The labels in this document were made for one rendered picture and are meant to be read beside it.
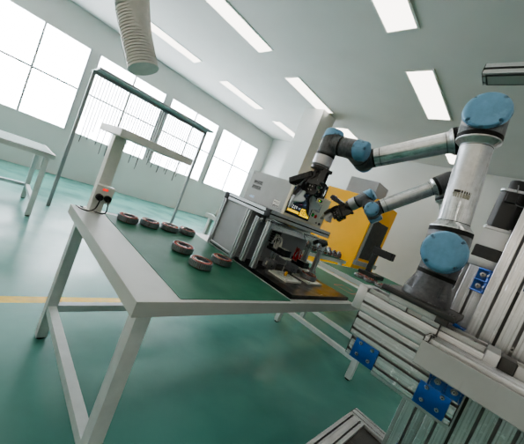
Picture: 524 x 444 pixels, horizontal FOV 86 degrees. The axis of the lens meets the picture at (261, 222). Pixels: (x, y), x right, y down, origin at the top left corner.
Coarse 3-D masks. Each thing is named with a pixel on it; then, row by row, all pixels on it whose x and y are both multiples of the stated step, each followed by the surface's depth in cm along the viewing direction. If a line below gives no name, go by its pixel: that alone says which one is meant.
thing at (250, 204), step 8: (232, 200) 179; (240, 200) 174; (248, 200) 169; (248, 208) 168; (256, 208) 163; (264, 208) 159; (272, 216) 157; (280, 216) 162; (288, 224) 169; (296, 224) 174; (304, 224) 180; (312, 232) 188; (320, 232) 195; (328, 232) 204
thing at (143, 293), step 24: (72, 216) 140; (96, 216) 144; (96, 240) 111; (120, 240) 122; (120, 264) 98; (144, 264) 106; (240, 264) 164; (120, 288) 87; (144, 288) 88; (168, 288) 94; (144, 312) 81; (168, 312) 86; (192, 312) 93; (216, 312) 100; (240, 312) 109; (264, 312) 120; (288, 312) 132
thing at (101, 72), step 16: (96, 80) 369; (112, 80) 379; (112, 96) 386; (128, 96) 399; (144, 96) 402; (80, 112) 367; (96, 112) 380; (160, 112) 434; (176, 112) 426; (64, 160) 373; (160, 160) 458; (176, 160) 476; (176, 208) 503
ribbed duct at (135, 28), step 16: (128, 0) 143; (144, 0) 147; (128, 16) 143; (144, 16) 147; (128, 32) 144; (144, 32) 147; (128, 48) 146; (144, 48) 147; (128, 64) 149; (144, 64) 150
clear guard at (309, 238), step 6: (282, 222) 174; (294, 228) 159; (306, 234) 150; (312, 234) 172; (306, 240) 147; (312, 240) 151; (324, 240) 163; (306, 246) 145; (312, 246) 148; (318, 246) 154; (324, 252) 158
